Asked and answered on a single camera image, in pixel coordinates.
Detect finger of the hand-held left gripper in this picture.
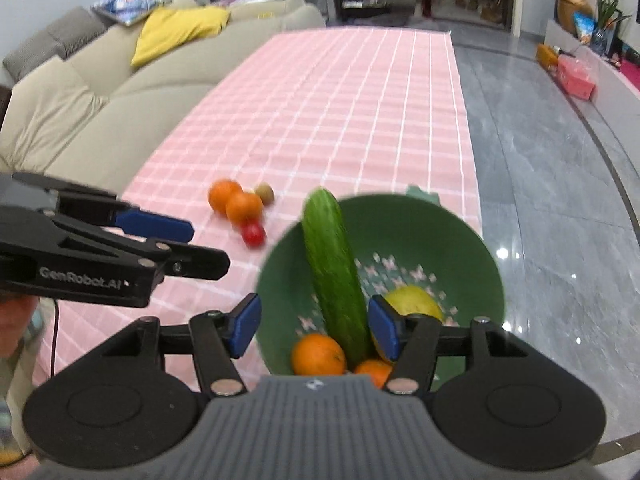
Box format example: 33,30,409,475
0,207,232,282
11,172,196,244

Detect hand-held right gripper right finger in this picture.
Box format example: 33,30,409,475
367,294,531,395

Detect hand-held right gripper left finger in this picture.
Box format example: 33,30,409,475
95,293,263,396

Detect red cherry tomato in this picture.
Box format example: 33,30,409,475
241,221,267,248

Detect orange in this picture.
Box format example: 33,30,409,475
208,179,244,214
354,358,393,390
225,191,264,227
291,333,347,377

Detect green cucumber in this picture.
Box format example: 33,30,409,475
301,187,373,368

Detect green colander bowl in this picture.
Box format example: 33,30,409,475
255,184,506,393

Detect person's left forearm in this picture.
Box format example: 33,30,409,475
0,296,48,358

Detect yellow-green pear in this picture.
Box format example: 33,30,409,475
370,284,446,363

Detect beige sofa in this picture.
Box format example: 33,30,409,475
0,0,327,461

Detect person's left leg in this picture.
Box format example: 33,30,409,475
0,394,27,463

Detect yellow pillow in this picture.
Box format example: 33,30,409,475
131,6,231,68

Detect pink checked tablecloth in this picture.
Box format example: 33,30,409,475
32,27,483,391

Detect grey sofa cushion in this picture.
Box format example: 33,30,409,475
2,7,108,83

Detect blue patterned pillow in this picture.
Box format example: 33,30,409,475
91,0,163,26

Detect pink storage box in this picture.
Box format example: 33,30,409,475
556,54,597,102

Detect orange box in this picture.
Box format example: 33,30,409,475
536,42,561,71

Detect pairs of shoes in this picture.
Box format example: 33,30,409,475
454,0,507,24

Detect blue snack bag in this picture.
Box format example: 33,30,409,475
572,11,598,43

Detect golden brown pot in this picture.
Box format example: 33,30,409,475
556,0,593,28

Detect green potted plant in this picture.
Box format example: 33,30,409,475
585,0,636,56

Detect thin dark cable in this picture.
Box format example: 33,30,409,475
47,299,60,377

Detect white wall ledge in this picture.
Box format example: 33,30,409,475
545,19,640,111

